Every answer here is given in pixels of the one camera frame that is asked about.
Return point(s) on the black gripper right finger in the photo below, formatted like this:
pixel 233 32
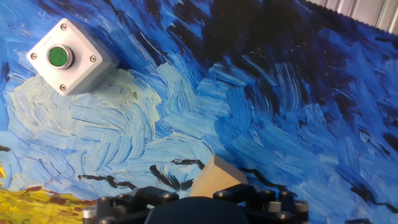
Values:
pixel 273 202

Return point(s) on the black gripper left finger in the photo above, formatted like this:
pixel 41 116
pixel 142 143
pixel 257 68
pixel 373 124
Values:
pixel 124 203

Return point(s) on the light wooden block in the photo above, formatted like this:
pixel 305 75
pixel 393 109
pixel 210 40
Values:
pixel 214 180

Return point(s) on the painted landscape print cloth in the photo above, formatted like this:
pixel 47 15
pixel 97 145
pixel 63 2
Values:
pixel 248 109

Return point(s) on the grey box green push button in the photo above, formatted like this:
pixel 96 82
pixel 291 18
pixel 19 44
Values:
pixel 74 62

